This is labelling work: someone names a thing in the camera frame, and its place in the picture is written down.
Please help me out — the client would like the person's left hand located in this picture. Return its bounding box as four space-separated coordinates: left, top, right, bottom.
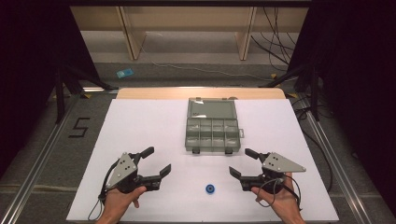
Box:
94 185 148 224

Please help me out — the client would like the person's right hand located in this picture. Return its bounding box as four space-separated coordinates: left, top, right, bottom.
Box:
250 172 306 224

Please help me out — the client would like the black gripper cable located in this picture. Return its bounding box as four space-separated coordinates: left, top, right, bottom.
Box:
87 160 120 222
256 175 304 213

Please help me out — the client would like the blue card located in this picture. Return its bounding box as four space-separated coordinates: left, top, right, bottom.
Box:
116 67 135 79

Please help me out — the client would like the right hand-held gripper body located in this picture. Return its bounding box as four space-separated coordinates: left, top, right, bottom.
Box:
240 151 307 192

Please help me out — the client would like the aluminium floor rail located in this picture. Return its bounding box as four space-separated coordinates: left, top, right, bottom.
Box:
0 92 82 224
298 92 373 224

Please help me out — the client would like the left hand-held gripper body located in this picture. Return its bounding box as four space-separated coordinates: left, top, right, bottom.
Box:
106 151 162 194

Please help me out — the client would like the clear grey compartment box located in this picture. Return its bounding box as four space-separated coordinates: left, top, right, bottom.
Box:
184 96 246 155

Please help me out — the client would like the white table cover sheet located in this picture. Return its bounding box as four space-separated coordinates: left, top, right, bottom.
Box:
65 98 340 223

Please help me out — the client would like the wooden table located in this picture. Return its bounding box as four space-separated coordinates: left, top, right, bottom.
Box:
116 87 287 101

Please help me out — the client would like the white floor cable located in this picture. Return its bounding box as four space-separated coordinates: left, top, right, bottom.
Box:
139 38 274 82

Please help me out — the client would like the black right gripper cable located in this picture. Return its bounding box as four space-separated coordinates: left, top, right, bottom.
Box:
256 175 304 213

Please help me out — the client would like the dark curtain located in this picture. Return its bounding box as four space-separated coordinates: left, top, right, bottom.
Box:
288 0 396 216
0 0 102 180

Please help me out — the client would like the light wooden shelf frame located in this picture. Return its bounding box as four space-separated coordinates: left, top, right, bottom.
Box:
69 5 310 62

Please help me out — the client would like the black floor cable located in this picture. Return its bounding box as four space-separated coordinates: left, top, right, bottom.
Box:
291 95 334 192

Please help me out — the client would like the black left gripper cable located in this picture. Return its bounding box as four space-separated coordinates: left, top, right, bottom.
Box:
87 160 120 222

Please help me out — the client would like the black metal stand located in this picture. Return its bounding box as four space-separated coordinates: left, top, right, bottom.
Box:
53 60 120 125
259 62 322 123

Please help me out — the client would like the bundle of black cables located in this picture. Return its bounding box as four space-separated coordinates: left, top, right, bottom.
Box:
250 6 298 73

